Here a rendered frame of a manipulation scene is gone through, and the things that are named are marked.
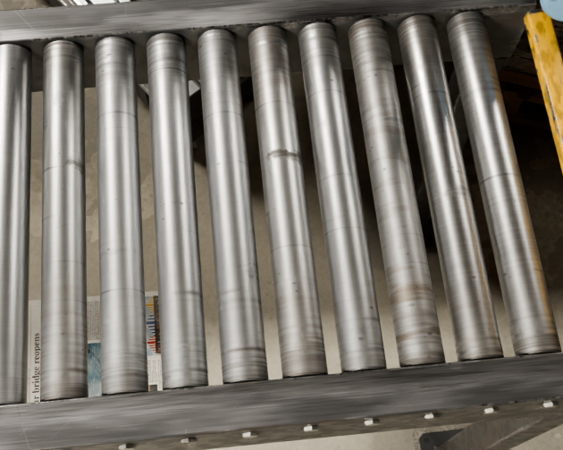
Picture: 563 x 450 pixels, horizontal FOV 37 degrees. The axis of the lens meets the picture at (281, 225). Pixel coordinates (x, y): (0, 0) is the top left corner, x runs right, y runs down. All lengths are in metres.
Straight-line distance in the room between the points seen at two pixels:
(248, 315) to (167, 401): 0.13
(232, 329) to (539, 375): 0.33
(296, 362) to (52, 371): 0.26
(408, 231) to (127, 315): 0.33
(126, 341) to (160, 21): 0.41
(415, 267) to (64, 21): 0.53
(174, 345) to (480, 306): 0.34
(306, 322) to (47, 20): 0.50
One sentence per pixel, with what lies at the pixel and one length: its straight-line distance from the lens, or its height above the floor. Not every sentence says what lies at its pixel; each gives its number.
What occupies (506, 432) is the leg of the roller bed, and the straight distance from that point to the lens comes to 1.25.
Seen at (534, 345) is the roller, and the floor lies 0.80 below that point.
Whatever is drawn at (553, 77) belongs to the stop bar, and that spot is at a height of 0.82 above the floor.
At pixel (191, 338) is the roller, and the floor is 0.80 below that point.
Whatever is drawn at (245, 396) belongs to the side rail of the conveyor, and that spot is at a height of 0.80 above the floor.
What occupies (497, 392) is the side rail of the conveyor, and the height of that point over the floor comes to 0.80.
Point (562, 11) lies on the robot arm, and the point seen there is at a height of 0.86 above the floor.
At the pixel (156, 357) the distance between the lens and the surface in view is 1.72.
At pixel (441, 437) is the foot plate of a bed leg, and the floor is 0.00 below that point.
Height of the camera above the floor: 1.67
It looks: 68 degrees down
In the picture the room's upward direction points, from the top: 3 degrees clockwise
